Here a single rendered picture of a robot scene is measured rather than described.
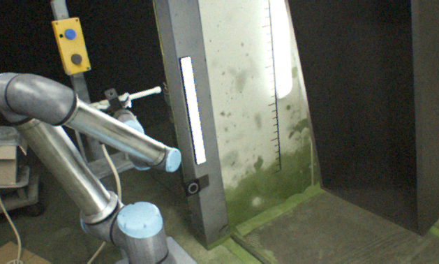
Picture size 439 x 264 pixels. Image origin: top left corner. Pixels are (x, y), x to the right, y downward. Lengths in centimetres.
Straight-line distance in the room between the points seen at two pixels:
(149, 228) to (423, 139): 107
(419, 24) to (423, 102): 30
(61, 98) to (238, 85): 137
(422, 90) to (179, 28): 118
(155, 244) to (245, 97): 122
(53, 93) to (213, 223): 163
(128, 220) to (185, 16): 112
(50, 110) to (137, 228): 49
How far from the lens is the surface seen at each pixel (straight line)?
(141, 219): 133
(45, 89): 108
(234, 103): 225
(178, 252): 157
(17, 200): 351
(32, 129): 121
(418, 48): 142
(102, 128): 118
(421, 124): 156
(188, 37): 203
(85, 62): 198
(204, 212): 238
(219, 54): 214
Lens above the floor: 162
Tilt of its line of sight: 22 degrees down
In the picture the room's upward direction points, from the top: 7 degrees counter-clockwise
